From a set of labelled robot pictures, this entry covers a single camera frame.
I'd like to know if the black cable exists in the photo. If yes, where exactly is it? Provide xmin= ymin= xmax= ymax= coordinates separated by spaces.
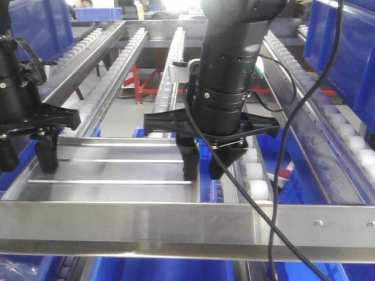
xmin=181 ymin=0 xmax=344 ymax=281

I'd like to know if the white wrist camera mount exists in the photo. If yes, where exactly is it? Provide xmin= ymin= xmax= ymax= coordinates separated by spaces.
xmin=168 ymin=59 xmax=200 ymax=83

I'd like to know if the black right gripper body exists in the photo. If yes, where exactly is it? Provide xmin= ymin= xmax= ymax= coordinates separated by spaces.
xmin=144 ymin=108 xmax=281 ymax=144

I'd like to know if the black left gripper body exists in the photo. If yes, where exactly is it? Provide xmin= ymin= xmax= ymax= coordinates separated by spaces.
xmin=1 ymin=102 xmax=81 ymax=141

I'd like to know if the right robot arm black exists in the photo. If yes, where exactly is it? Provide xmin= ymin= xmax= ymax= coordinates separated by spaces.
xmin=144 ymin=1 xmax=286 ymax=181

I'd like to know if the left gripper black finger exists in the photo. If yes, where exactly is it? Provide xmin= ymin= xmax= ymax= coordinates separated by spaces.
xmin=30 ymin=128 xmax=60 ymax=173

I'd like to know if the steel front shelf beam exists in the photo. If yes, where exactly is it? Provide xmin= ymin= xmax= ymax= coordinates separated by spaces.
xmin=1 ymin=201 xmax=374 ymax=263

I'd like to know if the small silver ribbed tray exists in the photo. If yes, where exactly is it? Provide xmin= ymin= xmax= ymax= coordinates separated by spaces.
xmin=3 ymin=138 xmax=200 ymax=203

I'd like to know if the red metal frame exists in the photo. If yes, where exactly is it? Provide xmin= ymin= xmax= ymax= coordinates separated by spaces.
xmin=122 ymin=48 xmax=188 ymax=102

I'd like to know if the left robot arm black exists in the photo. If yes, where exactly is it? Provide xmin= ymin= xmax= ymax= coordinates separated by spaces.
xmin=1 ymin=1 xmax=81 ymax=174

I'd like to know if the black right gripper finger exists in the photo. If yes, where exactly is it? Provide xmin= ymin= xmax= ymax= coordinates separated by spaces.
xmin=209 ymin=140 xmax=248 ymax=179
xmin=176 ymin=136 xmax=199 ymax=181

